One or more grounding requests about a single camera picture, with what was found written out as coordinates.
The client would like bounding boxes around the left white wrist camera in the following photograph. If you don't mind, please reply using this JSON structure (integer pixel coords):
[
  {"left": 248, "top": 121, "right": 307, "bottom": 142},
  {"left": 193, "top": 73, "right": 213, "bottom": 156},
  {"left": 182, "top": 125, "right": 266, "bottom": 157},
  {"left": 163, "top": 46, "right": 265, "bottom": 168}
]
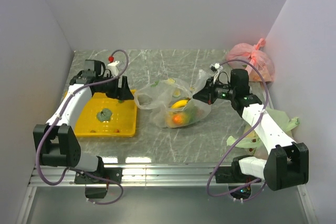
[{"left": 107, "top": 61, "right": 120, "bottom": 77}]

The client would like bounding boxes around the yellow plastic tray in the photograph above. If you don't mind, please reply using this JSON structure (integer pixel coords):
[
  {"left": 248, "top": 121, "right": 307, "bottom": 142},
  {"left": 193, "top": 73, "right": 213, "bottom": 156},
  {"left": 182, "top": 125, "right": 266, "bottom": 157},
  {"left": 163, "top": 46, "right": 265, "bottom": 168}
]
[{"left": 74, "top": 93, "right": 138, "bottom": 137}]

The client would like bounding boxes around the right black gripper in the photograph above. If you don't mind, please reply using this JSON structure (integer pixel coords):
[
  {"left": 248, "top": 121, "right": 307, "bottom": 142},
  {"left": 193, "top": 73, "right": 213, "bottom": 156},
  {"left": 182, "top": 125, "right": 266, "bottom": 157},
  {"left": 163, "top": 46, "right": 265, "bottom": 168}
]
[{"left": 193, "top": 76, "right": 236, "bottom": 104}]

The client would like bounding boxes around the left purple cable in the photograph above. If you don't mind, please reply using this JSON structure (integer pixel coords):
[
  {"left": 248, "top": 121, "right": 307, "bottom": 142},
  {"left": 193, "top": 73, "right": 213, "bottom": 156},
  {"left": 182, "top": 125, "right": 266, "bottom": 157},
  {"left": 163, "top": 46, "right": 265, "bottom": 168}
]
[{"left": 35, "top": 49, "right": 129, "bottom": 206}]

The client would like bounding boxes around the clear plastic bag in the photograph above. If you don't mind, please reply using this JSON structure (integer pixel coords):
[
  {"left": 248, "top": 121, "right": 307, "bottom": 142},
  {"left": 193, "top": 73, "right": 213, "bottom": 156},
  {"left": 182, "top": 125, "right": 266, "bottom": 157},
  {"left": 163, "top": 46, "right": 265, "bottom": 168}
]
[{"left": 134, "top": 69, "right": 211, "bottom": 129}]

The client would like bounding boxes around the green orange fake mango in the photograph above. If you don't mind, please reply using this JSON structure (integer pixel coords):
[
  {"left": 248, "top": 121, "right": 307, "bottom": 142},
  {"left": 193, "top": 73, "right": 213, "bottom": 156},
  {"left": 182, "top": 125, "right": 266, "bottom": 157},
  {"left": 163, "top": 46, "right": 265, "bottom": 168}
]
[{"left": 184, "top": 106, "right": 202, "bottom": 123}]

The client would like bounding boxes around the pink tied plastic bag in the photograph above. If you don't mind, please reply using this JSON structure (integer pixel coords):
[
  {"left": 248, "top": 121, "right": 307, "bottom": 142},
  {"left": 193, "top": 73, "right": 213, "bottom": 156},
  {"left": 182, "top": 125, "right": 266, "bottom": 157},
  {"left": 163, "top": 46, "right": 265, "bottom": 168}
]
[{"left": 225, "top": 38, "right": 275, "bottom": 82}]

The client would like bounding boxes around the orange fake orange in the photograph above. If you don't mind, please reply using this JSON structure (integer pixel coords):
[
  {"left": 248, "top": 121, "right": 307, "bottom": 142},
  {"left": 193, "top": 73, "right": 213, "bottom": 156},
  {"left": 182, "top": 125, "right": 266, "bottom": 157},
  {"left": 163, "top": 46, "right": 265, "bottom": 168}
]
[{"left": 172, "top": 113, "right": 186, "bottom": 126}]

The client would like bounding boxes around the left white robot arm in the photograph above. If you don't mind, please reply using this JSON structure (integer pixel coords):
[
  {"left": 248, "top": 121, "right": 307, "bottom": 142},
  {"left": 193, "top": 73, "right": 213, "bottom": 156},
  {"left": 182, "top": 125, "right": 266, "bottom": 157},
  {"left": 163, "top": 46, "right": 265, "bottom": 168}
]
[{"left": 33, "top": 60, "right": 134, "bottom": 183}]

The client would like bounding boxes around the yellow fake banana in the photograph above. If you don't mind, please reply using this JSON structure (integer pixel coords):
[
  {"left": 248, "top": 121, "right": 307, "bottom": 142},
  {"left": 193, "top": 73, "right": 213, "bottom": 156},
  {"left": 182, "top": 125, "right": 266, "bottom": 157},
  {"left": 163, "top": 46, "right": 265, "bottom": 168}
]
[{"left": 171, "top": 99, "right": 189, "bottom": 109}]

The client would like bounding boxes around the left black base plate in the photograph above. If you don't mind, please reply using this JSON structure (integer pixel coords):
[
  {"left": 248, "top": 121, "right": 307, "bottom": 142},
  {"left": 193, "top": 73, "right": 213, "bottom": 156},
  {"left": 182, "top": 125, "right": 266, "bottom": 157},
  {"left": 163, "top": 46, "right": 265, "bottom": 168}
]
[{"left": 74, "top": 167, "right": 123, "bottom": 185}]

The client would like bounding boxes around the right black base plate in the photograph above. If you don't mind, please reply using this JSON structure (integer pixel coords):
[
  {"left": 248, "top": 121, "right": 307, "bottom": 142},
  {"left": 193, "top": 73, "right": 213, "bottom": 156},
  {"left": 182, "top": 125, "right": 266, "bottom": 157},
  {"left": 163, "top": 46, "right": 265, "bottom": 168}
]
[{"left": 214, "top": 166, "right": 261, "bottom": 184}]

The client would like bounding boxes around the yellow fake lemon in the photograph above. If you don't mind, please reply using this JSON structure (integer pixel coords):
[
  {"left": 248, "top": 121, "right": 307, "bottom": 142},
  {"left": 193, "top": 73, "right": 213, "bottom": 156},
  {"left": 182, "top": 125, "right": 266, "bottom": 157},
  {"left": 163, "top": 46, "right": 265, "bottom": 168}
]
[{"left": 165, "top": 115, "right": 175, "bottom": 128}]

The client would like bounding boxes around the green fake leaf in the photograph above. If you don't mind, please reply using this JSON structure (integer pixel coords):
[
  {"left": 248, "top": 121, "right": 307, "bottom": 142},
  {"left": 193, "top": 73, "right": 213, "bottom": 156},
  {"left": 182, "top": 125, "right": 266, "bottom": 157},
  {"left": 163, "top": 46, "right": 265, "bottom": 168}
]
[{"left": 97, "top": 108, "right": 112, "bottom": 122}]

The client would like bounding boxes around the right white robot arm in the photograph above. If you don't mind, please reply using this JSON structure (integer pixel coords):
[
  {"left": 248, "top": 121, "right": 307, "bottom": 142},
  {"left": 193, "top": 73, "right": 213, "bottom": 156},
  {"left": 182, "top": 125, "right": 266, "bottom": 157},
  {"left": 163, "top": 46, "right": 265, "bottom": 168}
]
[{"left": 193, "top": 69, "right": 309, "bottom": 191}]

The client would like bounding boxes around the aluminium mounting rail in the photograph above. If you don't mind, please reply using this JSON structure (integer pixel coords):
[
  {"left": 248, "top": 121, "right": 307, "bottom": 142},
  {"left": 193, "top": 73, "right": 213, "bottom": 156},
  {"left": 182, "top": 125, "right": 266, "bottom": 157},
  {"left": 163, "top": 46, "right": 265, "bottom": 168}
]
[{"left": 28, "top": 163, "right": 255, "bottom": 187}]

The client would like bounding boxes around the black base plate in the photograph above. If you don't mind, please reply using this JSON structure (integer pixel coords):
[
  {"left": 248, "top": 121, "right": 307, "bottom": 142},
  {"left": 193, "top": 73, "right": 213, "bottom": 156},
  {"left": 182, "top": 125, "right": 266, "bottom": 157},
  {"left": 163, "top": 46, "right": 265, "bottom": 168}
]
[
  {"left": 214, "top": 166, "right": 261, "bottom": 184},
  {"left": 74, "top": 167, "right": 123, "bottom": 185}
]

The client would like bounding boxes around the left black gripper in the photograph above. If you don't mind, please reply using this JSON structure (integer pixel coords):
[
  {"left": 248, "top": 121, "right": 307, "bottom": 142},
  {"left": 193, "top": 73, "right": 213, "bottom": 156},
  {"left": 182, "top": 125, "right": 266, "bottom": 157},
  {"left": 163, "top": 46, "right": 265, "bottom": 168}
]
[{"left": 96, "top": 73, "right": 134, "bottom": 100}]

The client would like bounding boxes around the green plastic bag with fruit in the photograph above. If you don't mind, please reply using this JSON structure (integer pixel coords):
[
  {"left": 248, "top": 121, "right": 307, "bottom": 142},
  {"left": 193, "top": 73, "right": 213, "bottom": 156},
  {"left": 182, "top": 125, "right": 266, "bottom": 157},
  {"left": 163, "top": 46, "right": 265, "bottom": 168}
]
[{"left": 236, "top": 107, "right": 300, "bottom": 159}]

